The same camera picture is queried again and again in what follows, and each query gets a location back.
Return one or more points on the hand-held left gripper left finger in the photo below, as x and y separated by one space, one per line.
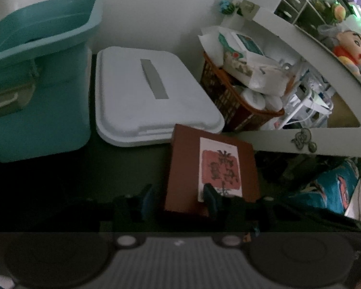
146 201

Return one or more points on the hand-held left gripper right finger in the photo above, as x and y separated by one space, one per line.
211 200

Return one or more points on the brown box with label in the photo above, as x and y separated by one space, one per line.
183 168

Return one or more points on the white storage bin lid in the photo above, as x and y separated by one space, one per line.
132 96

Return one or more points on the teal plastic storage bin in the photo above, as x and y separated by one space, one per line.
48 120

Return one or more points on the dark green desktop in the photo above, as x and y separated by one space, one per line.
108 171

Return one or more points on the brown woven basket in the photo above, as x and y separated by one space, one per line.
222 99

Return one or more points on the metal mouse-shaped ornament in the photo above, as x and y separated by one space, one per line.
302 140

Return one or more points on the teal patterned blanket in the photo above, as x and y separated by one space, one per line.
325 192

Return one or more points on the brown basket with papers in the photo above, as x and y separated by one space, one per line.
267 75

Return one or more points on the white box with teal picture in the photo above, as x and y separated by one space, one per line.
248 43

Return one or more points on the small green plant figurine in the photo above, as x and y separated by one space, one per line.
228 6

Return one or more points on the small pale card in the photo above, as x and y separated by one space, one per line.
250 7

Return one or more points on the cartoon boy plush toy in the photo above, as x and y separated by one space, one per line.
353 49

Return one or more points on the white cubby shelf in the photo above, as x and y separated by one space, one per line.
300 3

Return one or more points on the burger plush toy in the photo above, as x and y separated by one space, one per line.
339 12

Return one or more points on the white wooden furniture frame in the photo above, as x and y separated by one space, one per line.
319 63

